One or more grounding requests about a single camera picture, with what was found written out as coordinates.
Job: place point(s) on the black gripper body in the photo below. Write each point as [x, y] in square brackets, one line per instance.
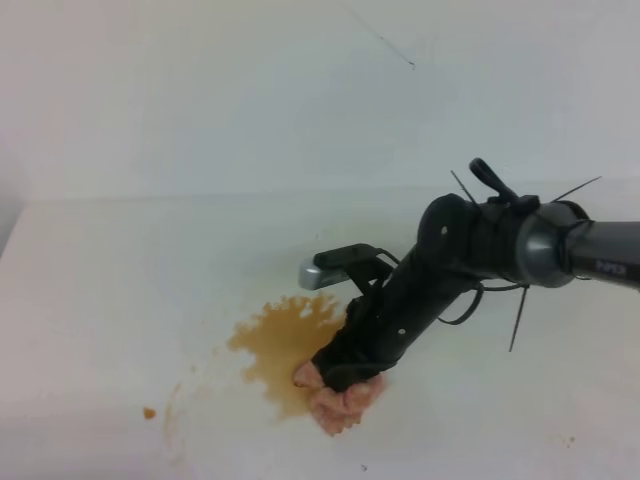
[381, 325]

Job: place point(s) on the pink rag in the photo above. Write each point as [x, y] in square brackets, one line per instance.
[335, 411]

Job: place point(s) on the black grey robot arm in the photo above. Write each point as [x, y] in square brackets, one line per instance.
[459, 246]

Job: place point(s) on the brown coffee stain puddle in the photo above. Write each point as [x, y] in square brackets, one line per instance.
[282, 337]

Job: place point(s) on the small brown coffee drop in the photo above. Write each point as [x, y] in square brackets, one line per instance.
[149, 413]

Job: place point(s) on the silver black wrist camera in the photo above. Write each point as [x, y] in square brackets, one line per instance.
[364, 265]

